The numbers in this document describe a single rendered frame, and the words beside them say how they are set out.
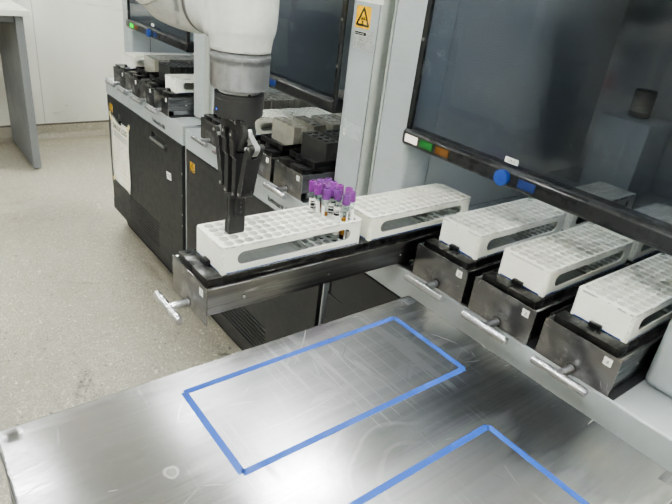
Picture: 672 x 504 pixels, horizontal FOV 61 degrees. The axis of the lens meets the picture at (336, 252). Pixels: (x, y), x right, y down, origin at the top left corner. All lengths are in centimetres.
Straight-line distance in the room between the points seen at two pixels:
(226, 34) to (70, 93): 370
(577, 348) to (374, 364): 37
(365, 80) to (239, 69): 57
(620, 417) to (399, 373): 39
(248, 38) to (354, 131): 62
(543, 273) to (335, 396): 48
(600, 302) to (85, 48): 397
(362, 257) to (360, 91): 46
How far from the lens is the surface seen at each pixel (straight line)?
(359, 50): 140
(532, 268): 105
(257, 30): 85
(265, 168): 161
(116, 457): 65
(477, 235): 111
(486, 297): 108
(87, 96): 455
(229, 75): 86
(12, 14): 366
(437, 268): 114
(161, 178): 235
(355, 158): 142
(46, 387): 207
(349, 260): 108
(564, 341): 101
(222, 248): 93
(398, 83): 130
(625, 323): 99
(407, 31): 128
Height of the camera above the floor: 128
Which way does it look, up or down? 26 degrees down
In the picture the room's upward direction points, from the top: 7 degrees clockwise
